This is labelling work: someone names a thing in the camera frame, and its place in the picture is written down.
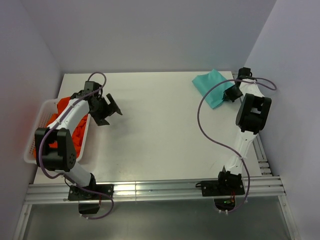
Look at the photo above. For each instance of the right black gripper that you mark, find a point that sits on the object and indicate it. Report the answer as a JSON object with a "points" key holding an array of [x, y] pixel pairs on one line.
{"points": [[228, 95]]}

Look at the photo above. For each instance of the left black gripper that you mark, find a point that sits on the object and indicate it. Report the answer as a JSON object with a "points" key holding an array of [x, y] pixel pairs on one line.
{"points": [[100, 119]]}

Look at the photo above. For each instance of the teal t-shirt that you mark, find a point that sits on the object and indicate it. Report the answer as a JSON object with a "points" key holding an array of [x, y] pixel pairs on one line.
{"points": [[203, 83]]}

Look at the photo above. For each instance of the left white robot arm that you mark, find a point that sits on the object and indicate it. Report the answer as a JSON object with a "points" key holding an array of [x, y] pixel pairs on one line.
{"points": [[55, 151]]}

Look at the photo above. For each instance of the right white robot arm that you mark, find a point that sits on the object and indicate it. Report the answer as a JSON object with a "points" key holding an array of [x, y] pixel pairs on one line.
{"points": [[250, 120]]}

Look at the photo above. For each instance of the orange t-shirt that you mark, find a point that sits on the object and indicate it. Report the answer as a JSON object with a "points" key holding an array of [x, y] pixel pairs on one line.
{"points": [[51, 109]]}

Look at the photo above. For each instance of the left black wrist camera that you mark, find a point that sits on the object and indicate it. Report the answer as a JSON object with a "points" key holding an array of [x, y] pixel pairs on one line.
{"points": [[91, 89]]}

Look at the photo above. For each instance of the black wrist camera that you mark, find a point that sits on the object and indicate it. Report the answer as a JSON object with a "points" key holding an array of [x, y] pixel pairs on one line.
{"points": [[245, 76], [91, 89]]}

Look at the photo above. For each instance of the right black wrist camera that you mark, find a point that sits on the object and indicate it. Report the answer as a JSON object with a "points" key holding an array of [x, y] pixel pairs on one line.
{"points": [[245, 76]]}

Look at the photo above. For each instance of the right side aluminium rail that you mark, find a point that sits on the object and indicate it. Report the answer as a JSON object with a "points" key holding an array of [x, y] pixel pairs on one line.
{"points": [[266, 172]]}

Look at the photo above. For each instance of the aluminium rail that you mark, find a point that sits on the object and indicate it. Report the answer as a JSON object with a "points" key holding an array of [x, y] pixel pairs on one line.
{"points": [[266, 172], [141, 191]]}

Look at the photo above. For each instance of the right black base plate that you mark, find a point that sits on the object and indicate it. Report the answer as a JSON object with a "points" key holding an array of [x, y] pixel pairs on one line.
{"points": [[213, 188]]}

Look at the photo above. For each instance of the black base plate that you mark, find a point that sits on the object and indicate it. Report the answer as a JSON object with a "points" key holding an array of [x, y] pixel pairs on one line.
{"points": [[76, 194], [213, 188]]}

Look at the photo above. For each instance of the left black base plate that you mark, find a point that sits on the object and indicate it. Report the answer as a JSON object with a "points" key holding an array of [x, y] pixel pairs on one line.
{"points": [[76, 194]]}

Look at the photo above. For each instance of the front aluminium rail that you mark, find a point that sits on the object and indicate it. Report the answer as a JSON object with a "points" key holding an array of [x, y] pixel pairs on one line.
{"points": [[141, 191]]}

